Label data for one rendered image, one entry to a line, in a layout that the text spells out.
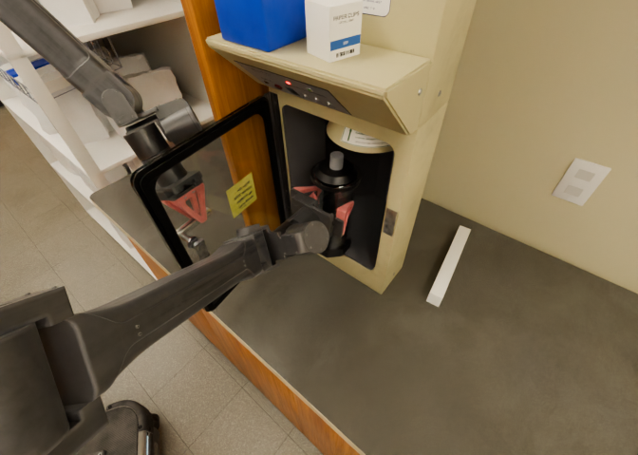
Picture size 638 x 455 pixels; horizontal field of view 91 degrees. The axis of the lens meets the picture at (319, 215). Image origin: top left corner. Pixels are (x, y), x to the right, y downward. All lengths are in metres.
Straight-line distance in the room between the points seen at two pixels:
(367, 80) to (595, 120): 0.62
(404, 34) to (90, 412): 0.49
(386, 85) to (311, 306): 0.58
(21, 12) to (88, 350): 0.52
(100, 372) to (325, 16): 0.41
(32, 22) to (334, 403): 0.81
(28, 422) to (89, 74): 0.49
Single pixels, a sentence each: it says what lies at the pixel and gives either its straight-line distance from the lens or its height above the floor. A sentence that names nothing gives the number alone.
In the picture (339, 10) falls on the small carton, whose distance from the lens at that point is 0.43.
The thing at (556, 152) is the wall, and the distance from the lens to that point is 0.95.
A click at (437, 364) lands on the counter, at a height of 0.94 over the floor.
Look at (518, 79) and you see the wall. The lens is 0.90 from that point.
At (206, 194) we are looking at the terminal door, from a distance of 0.61.
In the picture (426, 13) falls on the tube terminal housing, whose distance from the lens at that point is 0.46.
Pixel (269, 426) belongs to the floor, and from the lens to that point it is 1.71.
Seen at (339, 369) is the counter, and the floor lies 0.94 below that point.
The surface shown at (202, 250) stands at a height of 1.19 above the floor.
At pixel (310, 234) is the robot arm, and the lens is 0.53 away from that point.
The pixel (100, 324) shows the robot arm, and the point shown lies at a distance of 0.30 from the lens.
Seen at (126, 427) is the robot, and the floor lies 0.24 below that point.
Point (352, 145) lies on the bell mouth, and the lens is 0.61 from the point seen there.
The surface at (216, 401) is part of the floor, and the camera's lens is 1.79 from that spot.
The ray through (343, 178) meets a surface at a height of 1.26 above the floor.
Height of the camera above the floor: 1.66
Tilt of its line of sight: 45 degrees down
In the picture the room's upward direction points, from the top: 2 degrees counter-clockwise
